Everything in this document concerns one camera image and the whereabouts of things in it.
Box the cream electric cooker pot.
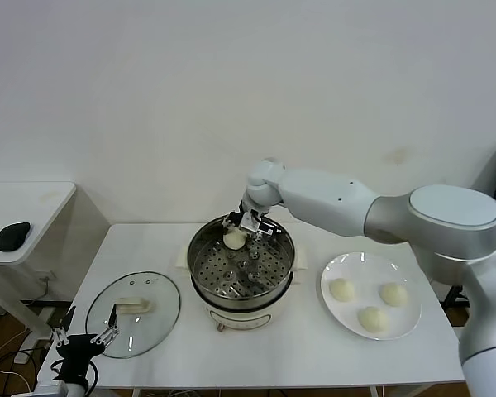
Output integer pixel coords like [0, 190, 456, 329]
[175, 247, 311, 334]

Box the round white plate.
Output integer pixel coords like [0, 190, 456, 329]
[320, 251, 422, 342]

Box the white steamed baozi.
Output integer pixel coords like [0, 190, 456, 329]
[222, 230, 246, 251]
[379, 282, 409, 308]
[328, 277, 356, 302]
[357, 306, 389, 333]

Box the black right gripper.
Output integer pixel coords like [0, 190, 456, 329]
[224, 201, 262, 249]

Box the thin white floor cable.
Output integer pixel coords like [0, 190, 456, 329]
[0, 328, 30, 378]

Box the stainless steel steamer basket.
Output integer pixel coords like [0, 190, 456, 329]
[175, 213, 310, 301]

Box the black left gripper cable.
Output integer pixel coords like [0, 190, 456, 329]
[50, 358, 100, 392]

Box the black computer mouse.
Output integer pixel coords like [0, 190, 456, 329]
[0, 222, 32, 253]

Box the round glass pot lid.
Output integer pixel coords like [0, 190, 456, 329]
[85, 270, 182, 360]

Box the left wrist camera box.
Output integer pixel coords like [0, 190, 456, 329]
[32, 382, 68, 397]

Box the thin black floor cable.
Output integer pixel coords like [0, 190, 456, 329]
[0, 349, 49, 373]

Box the white side desk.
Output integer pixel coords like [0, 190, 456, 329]
[0, 181, 112, 344]

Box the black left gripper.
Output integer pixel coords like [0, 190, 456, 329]
[49, 304, 121, 384]

